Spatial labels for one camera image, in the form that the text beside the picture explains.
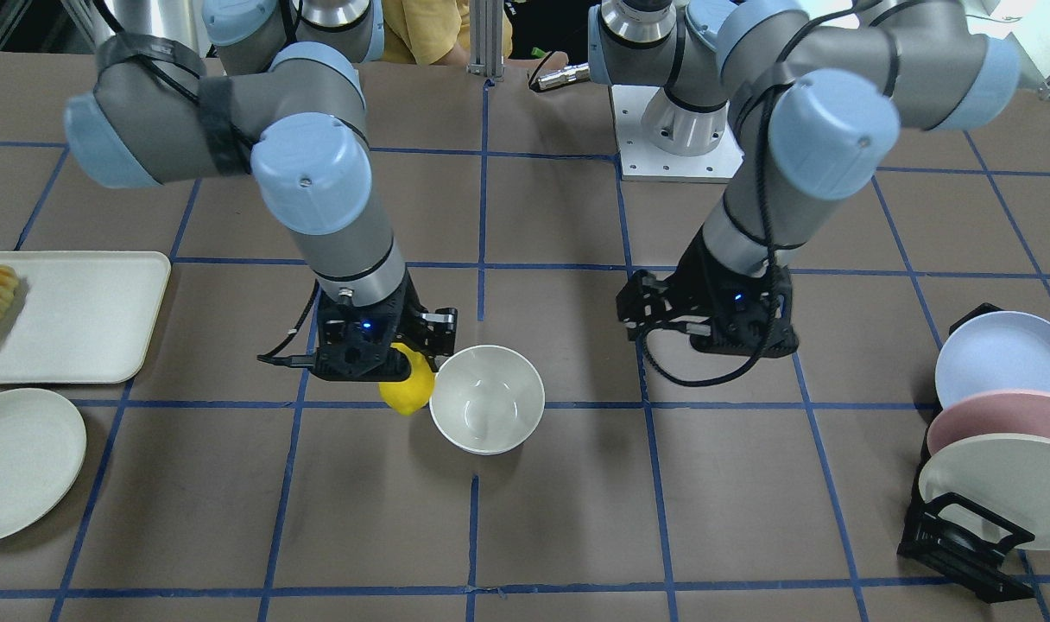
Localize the pink plate in rack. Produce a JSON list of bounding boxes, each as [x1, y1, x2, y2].
[[925, 390, 1050, 455]]

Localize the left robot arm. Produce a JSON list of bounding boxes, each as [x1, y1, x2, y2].
[[588, 1, 1020, 358]]

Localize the light blue plate in rack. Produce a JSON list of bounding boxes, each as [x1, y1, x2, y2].
[[935, 311, 1050, 407]]

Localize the black plate rack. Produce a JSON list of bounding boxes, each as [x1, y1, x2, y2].
[[896, 302, 1035, 605]]

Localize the aluminium frame post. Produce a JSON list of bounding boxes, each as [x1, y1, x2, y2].
[[466, 0, 505, 84]]

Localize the yellow lemon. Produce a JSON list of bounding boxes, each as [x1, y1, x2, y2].
[[378, 343, 435, 416]]

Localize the cream round plate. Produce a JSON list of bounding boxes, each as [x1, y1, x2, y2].
[[0, 387, 87, 540]]

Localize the person in yellow shirt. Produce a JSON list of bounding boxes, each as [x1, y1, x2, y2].
[[378, 0, 571, 70]]

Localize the white ceramic bowl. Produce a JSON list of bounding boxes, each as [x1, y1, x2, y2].
[[429, 344, 546, 456]]

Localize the cream plate in rack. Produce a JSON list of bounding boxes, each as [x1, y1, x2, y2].
[[917, 434, 1050, 550]]

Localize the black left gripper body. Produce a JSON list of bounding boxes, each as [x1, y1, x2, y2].
[[662, 232, 799, 359]]

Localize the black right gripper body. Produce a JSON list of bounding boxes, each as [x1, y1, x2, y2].
[[311, 273, 427, 383]]

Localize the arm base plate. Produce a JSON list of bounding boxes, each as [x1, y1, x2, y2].
[[610, 86, 743, 182]]

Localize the cream rectangular tray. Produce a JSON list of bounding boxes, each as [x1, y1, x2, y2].
[[0, 251, 171, 385]]

